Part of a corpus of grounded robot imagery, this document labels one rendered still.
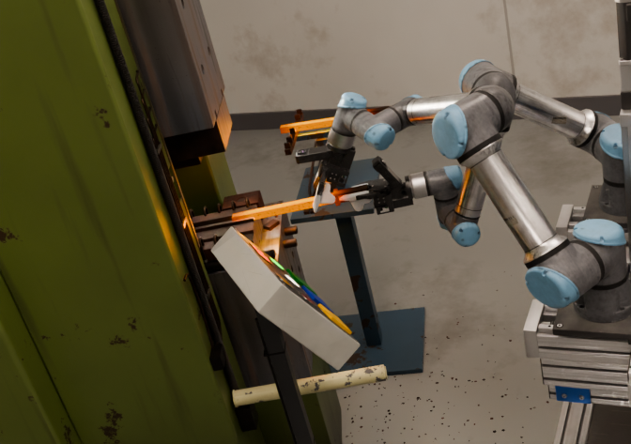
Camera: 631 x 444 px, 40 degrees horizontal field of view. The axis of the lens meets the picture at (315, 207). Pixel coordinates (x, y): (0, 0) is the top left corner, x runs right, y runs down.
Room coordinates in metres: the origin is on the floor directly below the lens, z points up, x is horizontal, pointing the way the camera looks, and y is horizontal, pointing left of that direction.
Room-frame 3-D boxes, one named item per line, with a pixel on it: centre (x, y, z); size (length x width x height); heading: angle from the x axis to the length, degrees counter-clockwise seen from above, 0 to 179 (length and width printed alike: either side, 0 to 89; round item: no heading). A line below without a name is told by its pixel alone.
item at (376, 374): (1.96, 0.14, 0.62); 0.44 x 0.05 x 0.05; 83
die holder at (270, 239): (2.40, 0.40, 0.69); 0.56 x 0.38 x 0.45; 83
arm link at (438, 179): (2.27, -0.39, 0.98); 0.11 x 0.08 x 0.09; 83
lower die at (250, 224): (2.34, 0.40, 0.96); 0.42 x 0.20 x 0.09; 83
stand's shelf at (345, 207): (2.88, -0.10, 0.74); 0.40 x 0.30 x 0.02; 166
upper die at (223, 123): (2.34, 0.40, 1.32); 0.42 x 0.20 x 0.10; 83
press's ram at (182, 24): (2.39, 0.39, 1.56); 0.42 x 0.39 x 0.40; 83
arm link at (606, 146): (2.17, -0.88, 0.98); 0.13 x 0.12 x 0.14; 3
